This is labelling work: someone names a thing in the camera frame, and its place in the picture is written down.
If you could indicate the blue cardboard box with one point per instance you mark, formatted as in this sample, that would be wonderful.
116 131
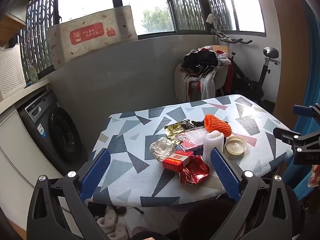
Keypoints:
198 152

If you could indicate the white cabinet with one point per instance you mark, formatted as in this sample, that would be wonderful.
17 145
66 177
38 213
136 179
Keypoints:
15 160

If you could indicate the orange foam fruit net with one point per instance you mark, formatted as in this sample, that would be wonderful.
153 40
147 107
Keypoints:
217 126

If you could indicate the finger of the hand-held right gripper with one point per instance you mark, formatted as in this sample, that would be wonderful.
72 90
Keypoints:
301 110
285 133

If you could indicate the red cardboard box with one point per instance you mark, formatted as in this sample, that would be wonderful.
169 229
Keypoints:
176 161

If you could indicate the small white cloth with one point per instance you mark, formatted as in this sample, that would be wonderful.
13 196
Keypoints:
211 18

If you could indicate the gold foil wrapper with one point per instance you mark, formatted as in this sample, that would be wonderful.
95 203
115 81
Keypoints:
175 131

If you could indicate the beige printed board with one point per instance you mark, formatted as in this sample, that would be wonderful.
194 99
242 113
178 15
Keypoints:
87 35

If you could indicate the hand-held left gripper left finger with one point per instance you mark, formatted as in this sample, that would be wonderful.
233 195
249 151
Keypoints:
96 172

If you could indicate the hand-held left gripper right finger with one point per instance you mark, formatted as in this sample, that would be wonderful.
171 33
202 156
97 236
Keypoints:
225 172

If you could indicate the cream round plastic lid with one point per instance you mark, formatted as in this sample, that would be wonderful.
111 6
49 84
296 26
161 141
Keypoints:
235 146

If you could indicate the detergent bottle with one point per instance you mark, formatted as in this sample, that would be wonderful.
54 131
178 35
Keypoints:
32 73

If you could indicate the wooden door panel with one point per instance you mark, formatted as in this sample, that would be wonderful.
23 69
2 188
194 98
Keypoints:
292 67

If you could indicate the folding table with patterned cover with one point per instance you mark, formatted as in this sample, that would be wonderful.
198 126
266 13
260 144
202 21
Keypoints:
130 160

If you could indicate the black exercise bike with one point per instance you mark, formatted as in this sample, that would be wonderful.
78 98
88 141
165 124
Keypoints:
250 85

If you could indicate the clear plastic package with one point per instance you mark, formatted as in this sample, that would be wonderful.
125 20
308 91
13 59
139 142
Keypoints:
193 137

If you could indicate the red foil wrapper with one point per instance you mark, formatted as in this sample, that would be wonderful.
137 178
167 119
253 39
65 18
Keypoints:
195 172

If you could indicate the person's right hand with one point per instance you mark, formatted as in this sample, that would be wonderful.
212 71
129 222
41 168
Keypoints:
315 177

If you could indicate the grey washing machine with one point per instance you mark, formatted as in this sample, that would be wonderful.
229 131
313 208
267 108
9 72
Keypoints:
62 135

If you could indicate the wooden wall cabinet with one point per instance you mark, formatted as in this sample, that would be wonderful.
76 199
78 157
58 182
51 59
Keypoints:
10 30

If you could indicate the beige chair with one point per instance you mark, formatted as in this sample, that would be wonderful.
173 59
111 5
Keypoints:
221 80

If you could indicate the white paper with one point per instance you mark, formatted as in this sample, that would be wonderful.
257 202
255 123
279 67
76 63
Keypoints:
161 148

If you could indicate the blue curtain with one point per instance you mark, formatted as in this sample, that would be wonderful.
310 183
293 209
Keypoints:
298 123

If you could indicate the fluffy beige slipper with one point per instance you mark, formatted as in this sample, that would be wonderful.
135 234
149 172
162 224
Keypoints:
118 232
107 220

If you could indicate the white perforated laundry basket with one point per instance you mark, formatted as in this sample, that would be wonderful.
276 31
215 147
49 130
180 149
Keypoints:
12 72

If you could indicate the white foam fruit net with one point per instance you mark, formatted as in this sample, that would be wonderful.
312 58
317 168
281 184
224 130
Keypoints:
212 142

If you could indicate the dark snack bar packet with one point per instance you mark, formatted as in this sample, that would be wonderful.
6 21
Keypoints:
188 124

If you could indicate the window with metal grille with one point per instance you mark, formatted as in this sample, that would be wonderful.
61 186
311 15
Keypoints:
150 5

